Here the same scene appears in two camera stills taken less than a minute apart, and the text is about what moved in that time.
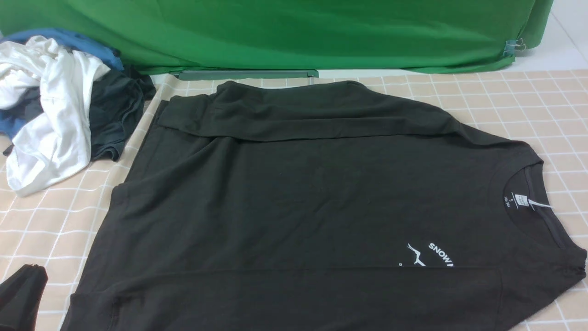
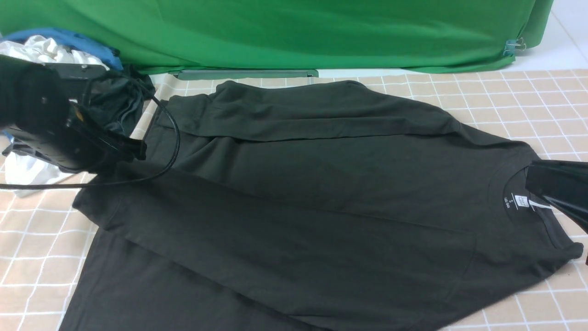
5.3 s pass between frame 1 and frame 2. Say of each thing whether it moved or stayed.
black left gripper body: moved
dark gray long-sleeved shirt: stayed
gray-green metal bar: stayed
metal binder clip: stayed
